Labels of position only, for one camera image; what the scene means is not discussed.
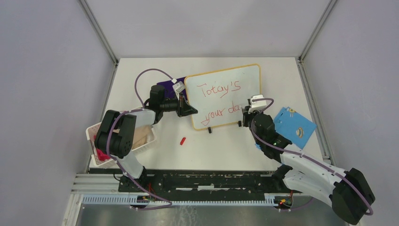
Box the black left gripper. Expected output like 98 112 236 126
160 93 198 118

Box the red marker cap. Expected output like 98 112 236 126
180 137 186 145

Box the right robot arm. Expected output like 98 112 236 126
242 105 375 225

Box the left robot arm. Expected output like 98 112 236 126
94 85 198 192

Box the yellow framed whiteboard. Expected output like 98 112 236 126
184 64 262 130

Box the purple cloth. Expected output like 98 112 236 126
157 77 187 98

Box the blue cartoon print cloth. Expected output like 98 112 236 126
273 107 317 149

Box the beige cloth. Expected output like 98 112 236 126
131 126 154 150

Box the white plastic basket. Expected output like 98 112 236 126
86 123 157 169

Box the red cloth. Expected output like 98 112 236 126
96 149 110 161

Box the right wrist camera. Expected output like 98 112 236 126
248 94 274 113

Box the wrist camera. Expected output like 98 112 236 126
171 78 186 98
248 94 274 113

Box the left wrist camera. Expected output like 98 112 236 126
171 78 186 98

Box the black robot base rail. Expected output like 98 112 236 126
118 169 303 202

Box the grey aluminium frame post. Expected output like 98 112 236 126
298 0 338 62

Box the white slotted cable duct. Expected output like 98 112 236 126
82 194 277 207

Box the left aluminium frame post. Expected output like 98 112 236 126
77 0 119 66

